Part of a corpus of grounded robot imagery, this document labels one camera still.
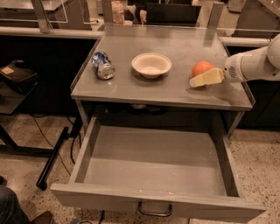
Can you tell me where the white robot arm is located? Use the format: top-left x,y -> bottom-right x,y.
189,34 -> 280,88

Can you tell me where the person's blue jeans leg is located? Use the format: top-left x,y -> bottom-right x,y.
0,185 -> 30,224

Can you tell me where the grey drawer cabinet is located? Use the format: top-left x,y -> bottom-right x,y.
71,25 -> 253,131

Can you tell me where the black metal drawer handle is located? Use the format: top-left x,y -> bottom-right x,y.
137,202 -> 173,217

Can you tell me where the black stand leg bar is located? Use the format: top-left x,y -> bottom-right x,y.
36,127 -> 68,191

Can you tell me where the plastic bottle in background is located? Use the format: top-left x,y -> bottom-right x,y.
111,0 -> 125,25

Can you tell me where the white paper bowl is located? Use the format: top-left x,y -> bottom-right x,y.
131,52 -> 172,79

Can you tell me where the orange fruit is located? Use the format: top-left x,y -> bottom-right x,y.
192,61 -> 214,77

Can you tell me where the background person's hand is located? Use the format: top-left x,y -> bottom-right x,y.
139,10 -> 147,25

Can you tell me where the black box on stand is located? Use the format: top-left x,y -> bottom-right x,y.
0,60 -> 39,94

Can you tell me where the open grey top drawer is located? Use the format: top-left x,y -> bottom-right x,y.
51,115 -> 266,223

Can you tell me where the black floor cable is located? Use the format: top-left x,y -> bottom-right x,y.
29,114 -> 83,176

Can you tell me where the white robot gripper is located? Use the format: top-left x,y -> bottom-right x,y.
189,55 -> 247,88

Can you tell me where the brown shoe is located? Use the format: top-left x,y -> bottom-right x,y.
30,211 -> 53,224

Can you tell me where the black monitor in background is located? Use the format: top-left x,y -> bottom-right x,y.
147,3 -> 201,26

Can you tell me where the crushed blue soda can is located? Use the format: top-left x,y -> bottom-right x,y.
92,52 -> 115,81

